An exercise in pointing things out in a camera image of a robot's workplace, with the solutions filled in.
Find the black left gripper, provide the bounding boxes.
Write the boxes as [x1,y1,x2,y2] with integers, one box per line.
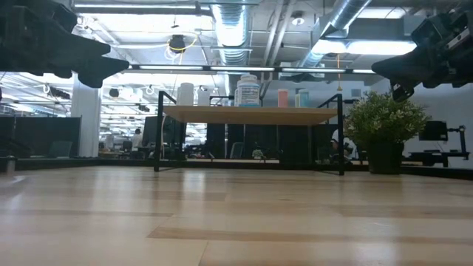
[0,0,130,89]

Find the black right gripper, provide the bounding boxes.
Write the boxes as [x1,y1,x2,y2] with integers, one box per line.
[371,5,473,103]

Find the small pink vial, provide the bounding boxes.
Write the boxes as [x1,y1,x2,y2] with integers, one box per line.
[277,88,290,109]

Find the bushy green potted plant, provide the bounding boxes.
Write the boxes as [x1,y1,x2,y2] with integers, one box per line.
[343,90,432,175]

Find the white building column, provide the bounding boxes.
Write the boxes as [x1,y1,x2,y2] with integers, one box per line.
[70,72,103,158]

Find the black computer monitor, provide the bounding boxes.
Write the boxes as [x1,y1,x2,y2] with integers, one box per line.
[418,120,449,142]

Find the person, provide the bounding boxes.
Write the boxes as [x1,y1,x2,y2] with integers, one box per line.
[131,128,145,151]
[330,129,358,162]

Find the dark background monitors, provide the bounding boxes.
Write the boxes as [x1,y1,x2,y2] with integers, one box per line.
[142,116,186,148]

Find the dark office partition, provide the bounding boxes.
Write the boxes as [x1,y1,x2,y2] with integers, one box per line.
[0,115,83,160]

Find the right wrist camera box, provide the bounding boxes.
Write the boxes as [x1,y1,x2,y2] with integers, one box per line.
[411,13,450,47]

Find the yellow cord with plug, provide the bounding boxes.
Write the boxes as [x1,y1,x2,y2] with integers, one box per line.
[335,53,343,92]

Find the wooden desk with black frame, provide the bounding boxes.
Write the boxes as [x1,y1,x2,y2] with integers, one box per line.
[404,149,471,167]

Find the overhead camera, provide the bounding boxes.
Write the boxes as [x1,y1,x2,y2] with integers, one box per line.
[168,33,188,55]

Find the slanted silver ventilation duct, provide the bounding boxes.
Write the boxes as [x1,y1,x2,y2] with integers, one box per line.
[301,0,373,69]

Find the round silver ventilation duct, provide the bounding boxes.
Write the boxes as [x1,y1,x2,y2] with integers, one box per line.
[210,3,256,98]

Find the wooden shelf with black frame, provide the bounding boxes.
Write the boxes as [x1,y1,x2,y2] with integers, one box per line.
[154,90,347,177]

